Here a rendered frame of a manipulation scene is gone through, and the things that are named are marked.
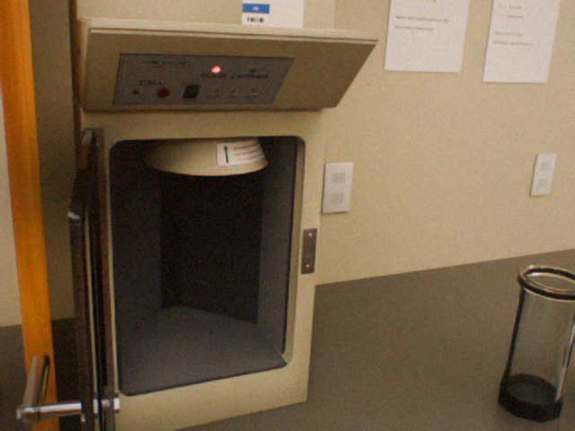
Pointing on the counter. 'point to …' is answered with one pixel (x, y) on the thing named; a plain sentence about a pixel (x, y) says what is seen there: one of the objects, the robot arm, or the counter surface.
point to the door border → (84, 261)
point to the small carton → (273, 13)
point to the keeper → (308, 250)
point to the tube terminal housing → (314, 159)
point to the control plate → (154, 81)
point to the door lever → (34, 409)
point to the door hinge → (104, 251)
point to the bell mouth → (207, 155)
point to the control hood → (232, 39)
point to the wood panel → (26, 189)
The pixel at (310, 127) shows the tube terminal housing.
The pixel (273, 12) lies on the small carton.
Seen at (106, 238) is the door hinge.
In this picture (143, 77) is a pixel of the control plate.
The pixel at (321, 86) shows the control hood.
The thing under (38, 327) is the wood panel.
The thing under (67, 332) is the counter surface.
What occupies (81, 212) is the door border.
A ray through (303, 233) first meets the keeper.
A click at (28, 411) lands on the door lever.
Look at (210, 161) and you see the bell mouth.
